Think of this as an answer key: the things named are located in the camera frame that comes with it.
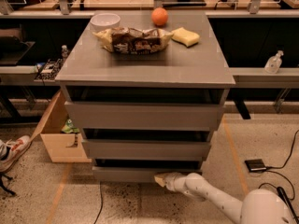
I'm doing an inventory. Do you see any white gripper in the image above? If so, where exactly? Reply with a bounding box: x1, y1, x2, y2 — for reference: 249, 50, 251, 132
154, 173, 187, 192

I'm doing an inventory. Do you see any grey bottom drawer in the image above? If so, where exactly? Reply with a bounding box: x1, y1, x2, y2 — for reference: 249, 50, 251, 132
93, 159, 202, 183

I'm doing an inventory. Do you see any grey drawer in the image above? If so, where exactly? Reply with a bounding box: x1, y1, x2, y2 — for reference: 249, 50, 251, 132
64, 85, 227, 132
93, 159, 202, 183
82, 129, 211, 161

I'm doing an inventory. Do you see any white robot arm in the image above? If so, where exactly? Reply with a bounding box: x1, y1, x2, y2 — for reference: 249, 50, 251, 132
154, 173, 298, 224

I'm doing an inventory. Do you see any grey middle drawer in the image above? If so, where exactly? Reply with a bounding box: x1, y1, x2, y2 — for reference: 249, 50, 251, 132
82, 129, 211, 161

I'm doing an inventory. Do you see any grey drawer cabinet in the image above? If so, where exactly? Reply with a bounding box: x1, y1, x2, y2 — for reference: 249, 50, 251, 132
54, 9, 236, 179

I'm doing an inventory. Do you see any grey top drawer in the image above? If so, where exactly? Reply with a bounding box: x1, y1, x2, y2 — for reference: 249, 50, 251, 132
64, 85, 227, 132

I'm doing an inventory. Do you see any black foot pedal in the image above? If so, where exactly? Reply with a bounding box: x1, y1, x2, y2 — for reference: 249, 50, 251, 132
245, 159, 266, 173

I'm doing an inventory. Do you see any cardboard box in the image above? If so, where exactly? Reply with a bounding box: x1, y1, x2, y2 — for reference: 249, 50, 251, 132
31, 91, 91, 162

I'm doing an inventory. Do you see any green packet in box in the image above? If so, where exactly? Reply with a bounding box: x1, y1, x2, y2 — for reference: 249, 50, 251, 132
61, 119, 79, 133

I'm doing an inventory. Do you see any black handheld device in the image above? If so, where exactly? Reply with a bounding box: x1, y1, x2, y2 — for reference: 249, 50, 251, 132
277, 187, 299, 224

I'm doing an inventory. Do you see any yellow sponge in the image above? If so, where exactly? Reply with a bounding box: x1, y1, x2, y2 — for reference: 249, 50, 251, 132
172, 27, 200, 48

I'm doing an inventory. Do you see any brown snack bag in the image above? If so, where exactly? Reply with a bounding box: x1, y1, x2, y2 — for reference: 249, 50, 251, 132
94, 27, 173, 55

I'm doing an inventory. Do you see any white red sneaker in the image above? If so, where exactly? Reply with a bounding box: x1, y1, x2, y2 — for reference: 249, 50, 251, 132
0, 135, 31, 173

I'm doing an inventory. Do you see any tray of small parts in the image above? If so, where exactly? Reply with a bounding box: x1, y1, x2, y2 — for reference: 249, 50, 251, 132
36, 59, 63, 80

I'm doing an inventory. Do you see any clear sanitizer bottle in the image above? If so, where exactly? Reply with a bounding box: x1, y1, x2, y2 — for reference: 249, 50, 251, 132
264, 50, 284, 74

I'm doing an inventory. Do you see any small clear bottle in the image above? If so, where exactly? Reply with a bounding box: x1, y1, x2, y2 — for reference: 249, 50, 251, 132
62, 45, 69, 62

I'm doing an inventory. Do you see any orange fruit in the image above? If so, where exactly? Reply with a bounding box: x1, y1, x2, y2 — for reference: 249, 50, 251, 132
151, 7, 168, 26

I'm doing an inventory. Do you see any white bowl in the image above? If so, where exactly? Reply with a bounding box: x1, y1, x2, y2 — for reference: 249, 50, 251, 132
90, 13, 121, 32

